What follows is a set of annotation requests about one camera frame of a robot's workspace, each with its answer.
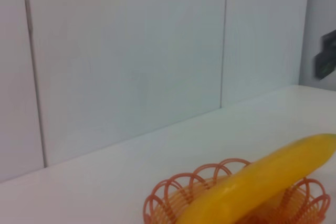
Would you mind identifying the yellow banana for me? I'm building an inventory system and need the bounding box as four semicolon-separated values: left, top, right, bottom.
175;133;336;224

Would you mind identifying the orange woven plastic basket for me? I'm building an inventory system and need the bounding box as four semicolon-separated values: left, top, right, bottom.
143;157;331;224

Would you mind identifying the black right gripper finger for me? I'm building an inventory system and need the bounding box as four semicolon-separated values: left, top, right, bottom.
313;50;336;81
321;28;336;51

